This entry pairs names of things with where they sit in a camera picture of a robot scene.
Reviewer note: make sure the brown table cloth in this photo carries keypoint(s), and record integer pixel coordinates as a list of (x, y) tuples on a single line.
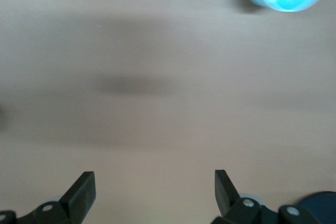
[(157, 116)]

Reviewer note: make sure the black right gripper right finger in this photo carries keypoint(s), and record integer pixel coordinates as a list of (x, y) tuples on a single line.
[(225, 195)]

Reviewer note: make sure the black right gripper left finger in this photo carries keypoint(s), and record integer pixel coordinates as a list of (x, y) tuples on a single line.
[(78, 195)]

